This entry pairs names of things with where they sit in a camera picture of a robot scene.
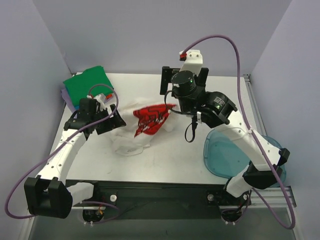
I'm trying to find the white t-shirt red print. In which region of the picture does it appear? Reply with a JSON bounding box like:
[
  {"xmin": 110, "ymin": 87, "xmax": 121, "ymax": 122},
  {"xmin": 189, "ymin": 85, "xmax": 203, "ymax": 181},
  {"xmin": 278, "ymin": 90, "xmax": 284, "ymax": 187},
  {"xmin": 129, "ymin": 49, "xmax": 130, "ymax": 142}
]
[{"xmin": 108, "ymin": 97, "xmax": 178, "ymax": 157}]

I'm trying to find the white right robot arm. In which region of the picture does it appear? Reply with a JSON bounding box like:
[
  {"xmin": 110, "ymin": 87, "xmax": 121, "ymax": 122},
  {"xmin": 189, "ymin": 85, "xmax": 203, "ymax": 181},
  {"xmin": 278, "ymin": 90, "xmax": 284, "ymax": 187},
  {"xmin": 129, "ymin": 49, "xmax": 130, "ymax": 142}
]
[{"xmin": 160, "ymin": 66, "xmax": 290, "ymax": 204}]

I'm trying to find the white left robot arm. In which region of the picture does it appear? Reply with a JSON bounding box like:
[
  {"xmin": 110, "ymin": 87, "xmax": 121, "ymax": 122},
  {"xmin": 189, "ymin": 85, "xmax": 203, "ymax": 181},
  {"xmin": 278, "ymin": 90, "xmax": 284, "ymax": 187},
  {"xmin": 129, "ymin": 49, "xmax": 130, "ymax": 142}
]
[{"xmin": 24, "ymin": 98, "xmax": 126, "ymax": 219}]

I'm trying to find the teal plastic bin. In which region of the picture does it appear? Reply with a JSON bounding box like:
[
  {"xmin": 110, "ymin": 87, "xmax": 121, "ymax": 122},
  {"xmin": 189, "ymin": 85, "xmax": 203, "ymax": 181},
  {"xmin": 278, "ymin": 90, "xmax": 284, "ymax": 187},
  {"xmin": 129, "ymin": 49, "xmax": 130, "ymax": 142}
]
[{"xmin": 202, "ymin": 128, "xmax": 287, "ymax": 188}]

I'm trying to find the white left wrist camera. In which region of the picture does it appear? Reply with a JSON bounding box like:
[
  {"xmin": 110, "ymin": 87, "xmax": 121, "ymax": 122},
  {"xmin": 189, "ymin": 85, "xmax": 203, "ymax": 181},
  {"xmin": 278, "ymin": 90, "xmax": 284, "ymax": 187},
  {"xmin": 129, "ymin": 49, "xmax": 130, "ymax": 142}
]
[{"xmin": 86, "ymin": 93, "xmax": 113, "ymax": 104}]

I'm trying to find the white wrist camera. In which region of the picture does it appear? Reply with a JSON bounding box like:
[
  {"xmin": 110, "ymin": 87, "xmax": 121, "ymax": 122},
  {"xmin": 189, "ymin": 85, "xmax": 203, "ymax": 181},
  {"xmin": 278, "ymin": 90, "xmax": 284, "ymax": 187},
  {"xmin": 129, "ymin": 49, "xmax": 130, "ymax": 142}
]
[
  {"xmin": 86, "ymin": 93, "xmax": 113, "ymax": 104},
  {"xmin": 179, "ymin": 49, "xmax": 203, "ymax": 75}
]

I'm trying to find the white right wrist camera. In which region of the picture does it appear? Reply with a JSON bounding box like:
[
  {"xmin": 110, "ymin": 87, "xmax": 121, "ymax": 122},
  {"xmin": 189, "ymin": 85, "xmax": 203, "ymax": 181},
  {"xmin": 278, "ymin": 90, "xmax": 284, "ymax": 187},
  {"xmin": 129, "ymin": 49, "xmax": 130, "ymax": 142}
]
[{"xmin": 179, "ymin": 49, "xmax": 203, "ymax": 75}]

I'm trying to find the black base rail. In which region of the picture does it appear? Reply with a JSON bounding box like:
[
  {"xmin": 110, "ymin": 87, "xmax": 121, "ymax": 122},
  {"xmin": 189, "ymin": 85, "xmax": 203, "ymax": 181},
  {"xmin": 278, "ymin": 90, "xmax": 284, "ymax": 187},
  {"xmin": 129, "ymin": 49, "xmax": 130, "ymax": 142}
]
[{"xmin": 75, "ymin": 181, "xmax": 251, "ymax": 224}]

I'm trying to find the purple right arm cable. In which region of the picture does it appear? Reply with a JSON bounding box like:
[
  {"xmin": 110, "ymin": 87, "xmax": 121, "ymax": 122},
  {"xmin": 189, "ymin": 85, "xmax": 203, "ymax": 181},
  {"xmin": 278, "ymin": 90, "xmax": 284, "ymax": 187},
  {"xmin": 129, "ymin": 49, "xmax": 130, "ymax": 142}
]
[{"xmin": 183, "ymin": 34, "xmax": 297, "ymax": 230}]

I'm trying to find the aluminium frame rail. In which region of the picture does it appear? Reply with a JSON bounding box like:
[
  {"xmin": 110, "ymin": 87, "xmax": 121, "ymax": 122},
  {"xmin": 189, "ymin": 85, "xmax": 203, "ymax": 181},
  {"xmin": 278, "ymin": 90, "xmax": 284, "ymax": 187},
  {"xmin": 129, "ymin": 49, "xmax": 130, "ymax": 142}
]
[{"xmin": 243, "ymin": 74, "xmax": 304, "ymax": 240}]

